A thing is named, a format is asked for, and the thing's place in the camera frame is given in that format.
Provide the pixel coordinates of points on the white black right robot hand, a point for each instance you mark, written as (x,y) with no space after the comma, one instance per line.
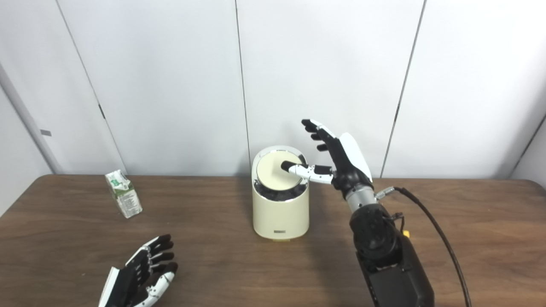
(347,162)

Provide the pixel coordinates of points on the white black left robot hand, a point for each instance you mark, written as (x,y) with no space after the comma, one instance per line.
(126,283)

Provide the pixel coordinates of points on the round cream bin lid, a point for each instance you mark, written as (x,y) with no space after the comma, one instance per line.
(273,175)

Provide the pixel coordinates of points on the green white milk carton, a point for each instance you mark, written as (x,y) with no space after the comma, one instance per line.
(124,195)

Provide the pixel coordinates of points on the cream-colored bin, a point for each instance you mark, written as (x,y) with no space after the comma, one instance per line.
(280,215)

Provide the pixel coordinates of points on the black wall seam clip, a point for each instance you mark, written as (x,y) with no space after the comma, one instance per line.
(397,113)
(102,111)

